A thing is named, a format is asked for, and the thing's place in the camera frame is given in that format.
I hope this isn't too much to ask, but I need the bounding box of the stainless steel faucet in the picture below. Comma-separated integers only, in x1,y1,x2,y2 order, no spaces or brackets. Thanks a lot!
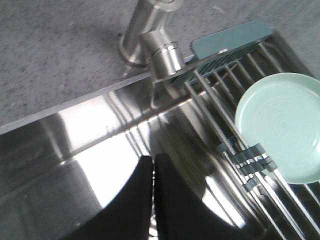
119,0,195,83

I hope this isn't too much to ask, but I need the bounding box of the pale green round plate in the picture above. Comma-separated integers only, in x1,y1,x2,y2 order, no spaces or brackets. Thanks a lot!
234,72,320,185

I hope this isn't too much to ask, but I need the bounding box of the grey-blue roll-up drying rack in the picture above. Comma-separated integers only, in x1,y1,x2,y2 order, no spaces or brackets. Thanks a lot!
170,20,320,240

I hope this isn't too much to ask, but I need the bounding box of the stainless steel sink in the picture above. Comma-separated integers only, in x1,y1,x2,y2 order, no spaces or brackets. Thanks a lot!
0,28,320,240

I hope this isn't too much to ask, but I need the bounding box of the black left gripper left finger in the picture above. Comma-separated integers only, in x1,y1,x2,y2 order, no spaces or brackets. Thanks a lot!
64,155,153,240

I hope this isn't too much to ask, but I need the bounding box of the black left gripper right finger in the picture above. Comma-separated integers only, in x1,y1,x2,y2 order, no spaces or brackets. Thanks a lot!
154,153,248,240

